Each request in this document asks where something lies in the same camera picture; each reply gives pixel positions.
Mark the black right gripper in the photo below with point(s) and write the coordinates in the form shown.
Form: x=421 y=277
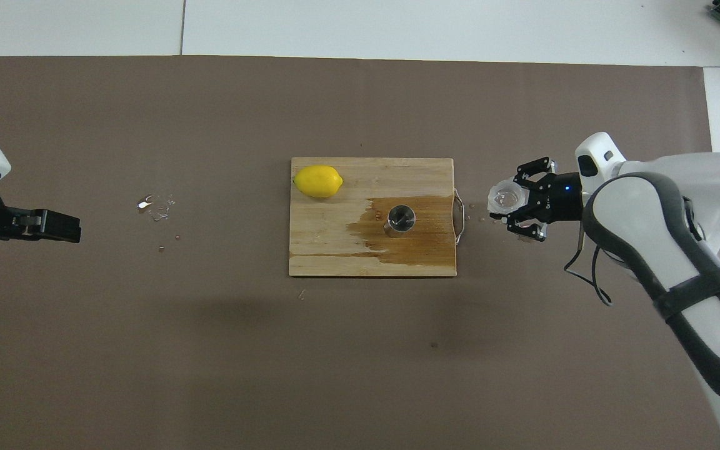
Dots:
x=557 y=199

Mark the clear plastic cup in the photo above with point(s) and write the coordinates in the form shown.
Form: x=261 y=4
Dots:
x=505 y=197

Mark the steel double jigger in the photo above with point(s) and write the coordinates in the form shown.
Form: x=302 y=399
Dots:
x=400 y=220

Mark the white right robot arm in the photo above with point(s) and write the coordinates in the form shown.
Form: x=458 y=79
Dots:
x=647 y=219

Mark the spilled water puddle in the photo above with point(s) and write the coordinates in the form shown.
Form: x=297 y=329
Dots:
x=159 y=209

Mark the wooden cutting board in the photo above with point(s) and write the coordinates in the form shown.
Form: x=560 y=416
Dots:
x=335 y=244

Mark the yellow lemon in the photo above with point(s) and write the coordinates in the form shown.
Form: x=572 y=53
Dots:
x=317 y=181

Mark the brown paper table mat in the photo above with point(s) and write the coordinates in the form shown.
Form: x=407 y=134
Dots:
x=360 y=375

